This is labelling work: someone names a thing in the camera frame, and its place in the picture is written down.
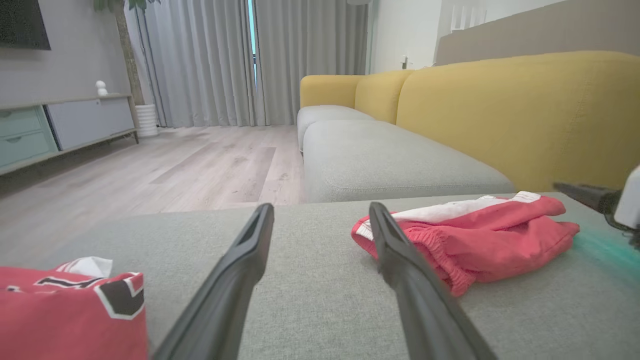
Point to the red jersey black number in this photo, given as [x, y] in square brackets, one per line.
[60, 320]

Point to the grey sofa seat cushion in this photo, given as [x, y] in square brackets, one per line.
[325, 116]
[390, 160]

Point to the white ribbed plant pot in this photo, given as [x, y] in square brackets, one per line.
[147, 120]

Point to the large grey fabric ottoman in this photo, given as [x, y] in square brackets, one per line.
[320, 310]

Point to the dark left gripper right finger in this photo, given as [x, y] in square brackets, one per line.
[420, 310]

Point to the green indoor tree plant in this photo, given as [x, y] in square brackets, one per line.
[127, 50]

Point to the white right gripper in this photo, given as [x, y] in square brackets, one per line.
[631, 200]

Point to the grey mint TV cabinet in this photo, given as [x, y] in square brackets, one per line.
[90, 120]

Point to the white slatted ledge ornament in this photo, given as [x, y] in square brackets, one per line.
[467, 19]

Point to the wide yellow sofa back cushion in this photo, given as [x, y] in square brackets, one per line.
[525, 115]

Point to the beige partition panel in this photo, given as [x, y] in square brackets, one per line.
[540, 30]

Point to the grey curtain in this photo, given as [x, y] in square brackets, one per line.
[200, 60]
[310, 40]

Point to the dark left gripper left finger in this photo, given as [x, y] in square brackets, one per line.
[220, 305]

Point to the red white sports shorts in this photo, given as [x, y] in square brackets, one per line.
[500, 235]

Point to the small white figurine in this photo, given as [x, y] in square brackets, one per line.
[101, 89]

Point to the black wall television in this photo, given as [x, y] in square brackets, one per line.
[22, 22]

